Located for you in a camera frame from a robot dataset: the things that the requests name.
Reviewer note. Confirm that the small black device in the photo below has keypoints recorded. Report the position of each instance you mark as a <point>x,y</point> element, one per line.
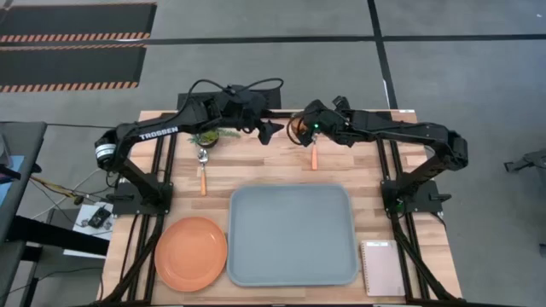
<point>99,217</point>

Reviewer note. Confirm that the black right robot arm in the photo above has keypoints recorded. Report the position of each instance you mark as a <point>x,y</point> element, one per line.
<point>426,130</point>

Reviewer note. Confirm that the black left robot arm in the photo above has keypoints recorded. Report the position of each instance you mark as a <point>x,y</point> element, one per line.
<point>128,138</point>

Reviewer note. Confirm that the pink spiral notebook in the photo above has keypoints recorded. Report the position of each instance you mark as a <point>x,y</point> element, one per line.
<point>382,268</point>

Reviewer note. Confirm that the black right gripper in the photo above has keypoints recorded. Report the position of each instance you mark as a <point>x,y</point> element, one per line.
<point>326,119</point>

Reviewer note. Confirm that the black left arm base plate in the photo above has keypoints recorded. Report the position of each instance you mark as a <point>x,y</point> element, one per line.
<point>128,204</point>

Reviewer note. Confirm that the white paper sheet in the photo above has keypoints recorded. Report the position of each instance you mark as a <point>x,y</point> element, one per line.
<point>87,226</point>

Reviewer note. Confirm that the grey plastic tray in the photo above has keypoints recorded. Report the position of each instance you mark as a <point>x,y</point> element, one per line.
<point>292,234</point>

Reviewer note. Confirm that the orange plate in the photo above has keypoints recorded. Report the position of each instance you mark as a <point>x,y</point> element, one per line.
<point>190,254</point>

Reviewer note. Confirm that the dark chair base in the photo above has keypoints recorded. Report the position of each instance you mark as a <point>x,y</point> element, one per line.
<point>529,164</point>

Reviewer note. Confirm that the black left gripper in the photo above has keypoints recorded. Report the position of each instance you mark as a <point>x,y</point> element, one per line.
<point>241,104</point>

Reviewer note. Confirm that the black hazard-striped floor mat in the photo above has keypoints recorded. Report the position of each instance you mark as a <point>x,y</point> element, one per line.
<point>68,66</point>
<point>77,21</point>

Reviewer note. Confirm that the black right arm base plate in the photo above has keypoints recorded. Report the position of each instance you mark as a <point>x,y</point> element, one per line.
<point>422,202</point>

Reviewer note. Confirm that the green plant in black pot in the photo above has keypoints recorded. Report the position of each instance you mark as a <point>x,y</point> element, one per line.
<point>209,137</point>

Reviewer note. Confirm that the grey side table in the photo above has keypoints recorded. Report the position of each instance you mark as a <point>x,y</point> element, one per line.
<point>17,170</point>

